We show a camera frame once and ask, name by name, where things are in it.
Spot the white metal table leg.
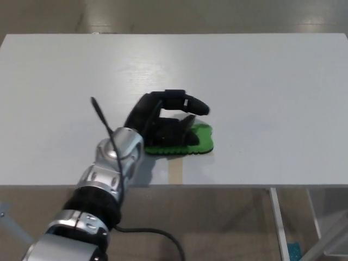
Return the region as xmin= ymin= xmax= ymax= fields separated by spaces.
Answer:
xmin=269 ymin=188 xmax=289 ymax=261
xmin=306 ymin=188 xmax=324 ymax=241

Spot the green whiteboard eraser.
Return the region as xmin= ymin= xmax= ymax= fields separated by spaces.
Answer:
xmin=144 ymin=122 xmax=215 ymax=157

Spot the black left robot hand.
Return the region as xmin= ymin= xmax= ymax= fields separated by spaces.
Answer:
xmin=123 ymin=89 xmax=211 ymax=149

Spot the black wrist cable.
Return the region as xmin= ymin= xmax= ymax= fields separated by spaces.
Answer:
xmin=90 ymin=96 xmax=186 ymax=261

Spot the long beige tape strip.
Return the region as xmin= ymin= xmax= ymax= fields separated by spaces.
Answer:
xmin=168 ymin=160 xmax=183 ymax=185

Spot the teal object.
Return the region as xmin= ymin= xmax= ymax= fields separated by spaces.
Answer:
xmin=287 ymin=241 xmax=302 ymax=259

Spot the grey metal frame bar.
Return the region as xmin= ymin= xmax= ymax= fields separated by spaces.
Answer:
xmin=0 ymin=201 xmax=34 ymax=245

